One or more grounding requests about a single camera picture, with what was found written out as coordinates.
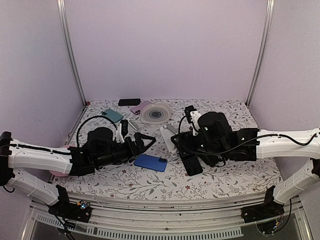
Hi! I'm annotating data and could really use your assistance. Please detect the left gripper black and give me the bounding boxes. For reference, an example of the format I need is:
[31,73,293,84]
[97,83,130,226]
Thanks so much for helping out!
[95,132,156,169]

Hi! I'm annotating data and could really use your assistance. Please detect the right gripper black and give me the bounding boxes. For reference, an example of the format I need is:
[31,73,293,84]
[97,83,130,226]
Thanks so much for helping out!
[172,130,227,158]

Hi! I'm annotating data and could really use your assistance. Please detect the white silver phone stand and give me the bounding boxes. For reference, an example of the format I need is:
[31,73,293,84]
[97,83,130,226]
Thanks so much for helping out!
[160,124,178,157]

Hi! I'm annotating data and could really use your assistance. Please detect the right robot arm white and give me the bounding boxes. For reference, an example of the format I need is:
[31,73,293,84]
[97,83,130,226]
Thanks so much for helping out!
[171,111,320,218]

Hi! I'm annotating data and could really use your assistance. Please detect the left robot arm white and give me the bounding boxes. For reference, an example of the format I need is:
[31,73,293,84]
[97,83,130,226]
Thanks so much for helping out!
[0,127,156,217]

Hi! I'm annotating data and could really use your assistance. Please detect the blue phone face down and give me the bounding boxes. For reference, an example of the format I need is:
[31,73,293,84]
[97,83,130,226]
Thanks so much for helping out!
[133,154,168,172]

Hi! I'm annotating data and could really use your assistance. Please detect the silver folding phone stand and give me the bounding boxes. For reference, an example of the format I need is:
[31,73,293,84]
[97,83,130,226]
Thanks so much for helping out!
[128,120,140,132]

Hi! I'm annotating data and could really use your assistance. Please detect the black phone on table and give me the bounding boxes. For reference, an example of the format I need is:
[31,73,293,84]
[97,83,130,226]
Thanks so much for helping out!
[181,154,203,177]

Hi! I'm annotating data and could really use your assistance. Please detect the pink phone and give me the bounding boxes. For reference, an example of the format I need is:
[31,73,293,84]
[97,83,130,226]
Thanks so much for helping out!
[130,100,152,115]

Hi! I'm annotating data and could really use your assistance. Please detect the teal phone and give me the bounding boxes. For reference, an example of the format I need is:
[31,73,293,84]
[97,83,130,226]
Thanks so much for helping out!
[101,108,123,123]

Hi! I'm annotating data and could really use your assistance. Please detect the black phone at back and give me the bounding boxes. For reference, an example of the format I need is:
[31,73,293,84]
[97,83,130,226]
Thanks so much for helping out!
[118,98,141,107]

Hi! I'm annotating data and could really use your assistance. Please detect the floral table mat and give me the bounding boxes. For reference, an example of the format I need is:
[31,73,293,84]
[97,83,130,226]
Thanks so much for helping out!
[52,100,282,201]

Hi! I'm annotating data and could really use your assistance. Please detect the white round dish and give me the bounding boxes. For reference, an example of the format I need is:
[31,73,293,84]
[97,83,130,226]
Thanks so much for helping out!
[139,103,172,125]

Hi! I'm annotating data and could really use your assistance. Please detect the pink round object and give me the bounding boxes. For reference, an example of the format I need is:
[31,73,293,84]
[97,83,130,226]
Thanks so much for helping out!
[49,144,70,177]

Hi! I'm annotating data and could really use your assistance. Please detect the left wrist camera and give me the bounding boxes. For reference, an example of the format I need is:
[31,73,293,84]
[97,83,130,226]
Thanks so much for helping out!
[115,119,129,144]

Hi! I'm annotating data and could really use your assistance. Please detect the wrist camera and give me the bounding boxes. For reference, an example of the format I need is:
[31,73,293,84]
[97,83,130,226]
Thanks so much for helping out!
[184,105,202,136]
[115,119,129,144]

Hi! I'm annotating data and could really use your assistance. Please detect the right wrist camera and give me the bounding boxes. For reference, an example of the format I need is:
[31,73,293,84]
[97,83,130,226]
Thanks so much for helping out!
[184,105,202,136]

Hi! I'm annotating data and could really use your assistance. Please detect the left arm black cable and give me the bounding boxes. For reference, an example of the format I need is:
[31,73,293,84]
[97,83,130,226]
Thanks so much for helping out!
[76,115,118,148]

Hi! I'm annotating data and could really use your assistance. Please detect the front aluminium rail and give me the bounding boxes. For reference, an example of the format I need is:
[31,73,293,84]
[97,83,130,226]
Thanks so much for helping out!
[21,192,315,240]

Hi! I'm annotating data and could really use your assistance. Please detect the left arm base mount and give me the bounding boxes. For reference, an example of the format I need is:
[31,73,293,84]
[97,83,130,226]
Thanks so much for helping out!
[48,185,92,223]

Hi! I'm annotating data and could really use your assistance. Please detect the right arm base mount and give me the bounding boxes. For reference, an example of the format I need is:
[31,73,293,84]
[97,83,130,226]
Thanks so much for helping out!
[241,185,285,223]

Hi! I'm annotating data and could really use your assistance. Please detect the right aluminium frame post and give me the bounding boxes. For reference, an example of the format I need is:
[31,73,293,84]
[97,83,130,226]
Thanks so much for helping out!
[245,0,275,108]

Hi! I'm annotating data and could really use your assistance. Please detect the aluminium frame post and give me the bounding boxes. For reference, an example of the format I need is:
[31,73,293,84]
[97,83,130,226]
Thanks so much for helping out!
[245,0,275,108]
[56,0,87,107]

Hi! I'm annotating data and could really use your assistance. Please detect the left aluminium frame post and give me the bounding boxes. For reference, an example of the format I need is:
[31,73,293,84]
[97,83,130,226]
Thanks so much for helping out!
[56,0,87,107]

